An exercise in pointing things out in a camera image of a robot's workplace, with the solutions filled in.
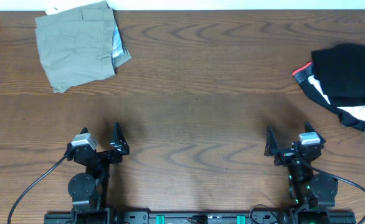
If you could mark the folded khaki shorts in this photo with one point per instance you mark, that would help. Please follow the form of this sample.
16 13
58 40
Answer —
80 45

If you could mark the black t-shirt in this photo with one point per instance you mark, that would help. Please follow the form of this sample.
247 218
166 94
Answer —
341 72

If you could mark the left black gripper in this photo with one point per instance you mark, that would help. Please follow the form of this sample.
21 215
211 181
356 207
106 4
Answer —
102 154

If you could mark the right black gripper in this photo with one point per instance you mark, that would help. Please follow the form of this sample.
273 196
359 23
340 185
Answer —
284 155

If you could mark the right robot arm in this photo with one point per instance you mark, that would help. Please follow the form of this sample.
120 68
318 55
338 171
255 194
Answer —
313 193

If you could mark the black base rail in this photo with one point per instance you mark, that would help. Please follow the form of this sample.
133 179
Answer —
255 216

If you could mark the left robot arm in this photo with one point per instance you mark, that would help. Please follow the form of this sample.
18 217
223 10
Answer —
88 189

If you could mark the black white printed garment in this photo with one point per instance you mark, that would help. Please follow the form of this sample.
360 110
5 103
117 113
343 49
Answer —
348 116

